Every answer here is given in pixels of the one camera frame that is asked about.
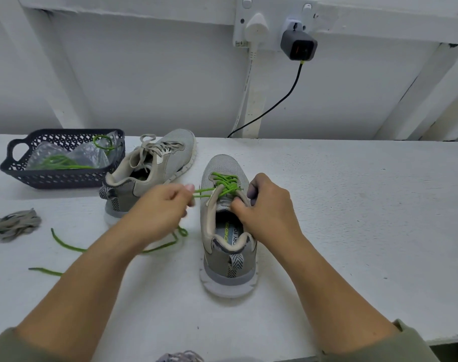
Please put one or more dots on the person's left hand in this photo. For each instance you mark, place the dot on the person's left hand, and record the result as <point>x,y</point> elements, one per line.
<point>157,211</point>

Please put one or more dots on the person's right hand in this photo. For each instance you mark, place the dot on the person's right hand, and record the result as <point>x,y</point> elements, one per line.
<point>273,215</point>

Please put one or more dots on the gray sneaker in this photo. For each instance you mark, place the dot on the gray sneaker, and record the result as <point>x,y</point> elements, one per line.
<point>229,271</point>
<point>150,173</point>

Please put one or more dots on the green shoelace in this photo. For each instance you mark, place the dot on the green shoelace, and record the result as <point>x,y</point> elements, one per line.
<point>225,183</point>
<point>59,162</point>

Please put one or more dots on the beige shoelace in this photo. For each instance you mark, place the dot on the beige shoelace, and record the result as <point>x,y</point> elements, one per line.
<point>159,147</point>
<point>14,224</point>

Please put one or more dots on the clear plastic bag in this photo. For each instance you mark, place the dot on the clear plastic bag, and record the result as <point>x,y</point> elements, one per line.
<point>85,154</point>

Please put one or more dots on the person's left forearm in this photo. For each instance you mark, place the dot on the person's left forearm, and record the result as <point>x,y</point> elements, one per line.
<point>63,313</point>

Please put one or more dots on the person's right forearm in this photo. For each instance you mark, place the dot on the person's right forearm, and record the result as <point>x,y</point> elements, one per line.
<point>342,313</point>

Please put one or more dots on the dark plastic lattice basket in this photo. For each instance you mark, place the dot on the dark plastic lattice basket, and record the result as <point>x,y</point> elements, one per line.
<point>17,177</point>

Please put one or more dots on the gray patterned garment piece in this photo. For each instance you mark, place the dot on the gray patterned garment piece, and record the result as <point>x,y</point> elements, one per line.
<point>180,357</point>

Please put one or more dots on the gray charger adapter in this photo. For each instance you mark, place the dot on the gray charger adapter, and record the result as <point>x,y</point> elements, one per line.
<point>299,44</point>

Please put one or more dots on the white plug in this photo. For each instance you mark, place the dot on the white plug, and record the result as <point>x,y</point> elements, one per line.
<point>257,30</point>

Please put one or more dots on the white wall socket plate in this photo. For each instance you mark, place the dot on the white wall socket plate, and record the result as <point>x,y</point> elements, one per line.
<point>274,7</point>

